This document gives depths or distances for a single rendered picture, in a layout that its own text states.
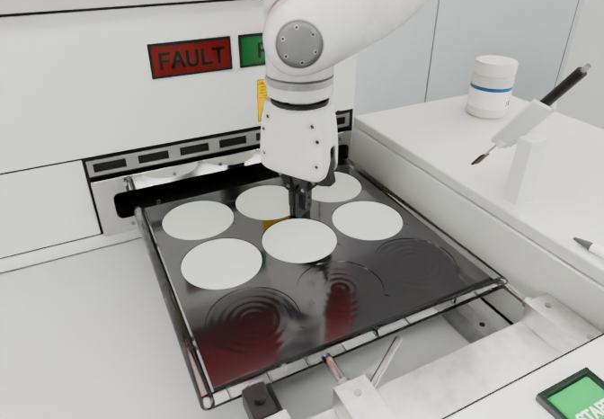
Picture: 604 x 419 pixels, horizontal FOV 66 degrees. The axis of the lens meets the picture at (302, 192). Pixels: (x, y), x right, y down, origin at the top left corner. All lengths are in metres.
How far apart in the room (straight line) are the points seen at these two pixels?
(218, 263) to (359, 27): 0.32
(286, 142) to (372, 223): 0.17
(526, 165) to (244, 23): 0.43
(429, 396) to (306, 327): 0.13
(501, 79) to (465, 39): 2.25
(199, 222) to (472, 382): 0.40
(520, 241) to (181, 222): 0.44
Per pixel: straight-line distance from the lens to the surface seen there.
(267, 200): 0.71
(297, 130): 0.59
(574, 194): 0.70
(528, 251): 0.62
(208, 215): 0.69
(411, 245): 0.64
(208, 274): 0.58
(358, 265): 0.59
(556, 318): 0.58
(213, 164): 0.76
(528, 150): 0.60
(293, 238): 0.63
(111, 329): 0.67
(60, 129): 0.72
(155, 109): 0.72
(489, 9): 3.21
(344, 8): 0.47
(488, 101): 0.88
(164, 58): 0.70
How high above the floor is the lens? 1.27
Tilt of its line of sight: 30 degrees down
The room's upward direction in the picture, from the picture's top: straight up
